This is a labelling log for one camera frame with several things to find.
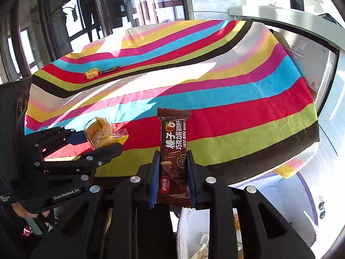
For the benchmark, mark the white storage box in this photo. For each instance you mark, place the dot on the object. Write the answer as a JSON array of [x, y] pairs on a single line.
[[194, 221]]

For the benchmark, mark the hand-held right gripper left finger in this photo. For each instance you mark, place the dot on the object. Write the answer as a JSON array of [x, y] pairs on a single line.
[[155, 180]]

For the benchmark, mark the person's left hand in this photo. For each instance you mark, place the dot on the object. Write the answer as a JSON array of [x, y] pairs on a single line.
[[24, 211]]

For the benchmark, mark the large orange cracker packet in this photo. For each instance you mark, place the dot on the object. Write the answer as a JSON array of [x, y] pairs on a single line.
[[236, 222]]

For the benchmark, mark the brown chocolate wafer bar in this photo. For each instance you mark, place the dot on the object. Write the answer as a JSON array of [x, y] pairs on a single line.
[[173, 145], [109, 70]]

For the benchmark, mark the striped colourful cloth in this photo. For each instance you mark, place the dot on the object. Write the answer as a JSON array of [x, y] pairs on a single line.
[[229, 99]]

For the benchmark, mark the yellow snack packet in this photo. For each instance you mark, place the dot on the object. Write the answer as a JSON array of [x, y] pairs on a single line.
[[91, 73]]

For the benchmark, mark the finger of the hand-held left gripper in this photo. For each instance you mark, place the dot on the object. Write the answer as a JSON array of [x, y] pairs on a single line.
[[102, 153], [54, 136]]

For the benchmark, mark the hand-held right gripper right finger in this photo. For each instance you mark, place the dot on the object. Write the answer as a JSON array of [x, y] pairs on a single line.
[[192, 180]]

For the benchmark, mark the yellow cake packet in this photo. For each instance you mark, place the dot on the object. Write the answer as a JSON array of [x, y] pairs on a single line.
[[101, 132]]

